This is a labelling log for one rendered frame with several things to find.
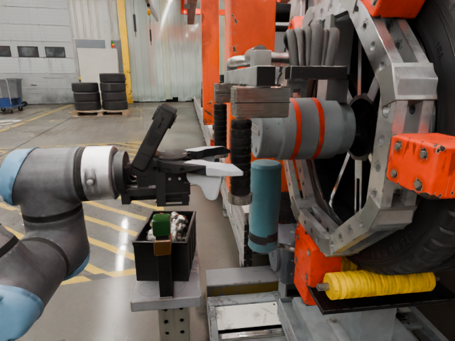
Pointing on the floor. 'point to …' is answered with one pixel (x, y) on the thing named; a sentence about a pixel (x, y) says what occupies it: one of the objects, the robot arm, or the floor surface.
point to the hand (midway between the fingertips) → (237, 156)
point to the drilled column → (175, 324)
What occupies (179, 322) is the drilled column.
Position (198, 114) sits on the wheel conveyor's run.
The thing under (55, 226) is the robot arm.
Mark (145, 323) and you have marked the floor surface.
